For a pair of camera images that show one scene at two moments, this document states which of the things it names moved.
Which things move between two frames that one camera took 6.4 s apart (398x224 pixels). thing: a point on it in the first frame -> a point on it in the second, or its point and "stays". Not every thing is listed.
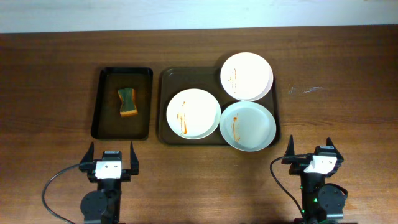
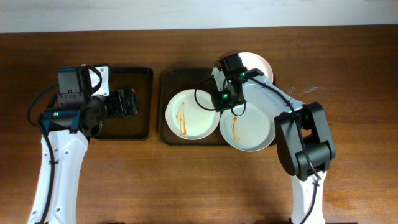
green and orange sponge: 127,98 stays
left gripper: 87,167 -> 125,102
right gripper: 296,160 -> 222,101
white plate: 193,114 stays
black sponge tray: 108,124 stays
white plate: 247,126 stays
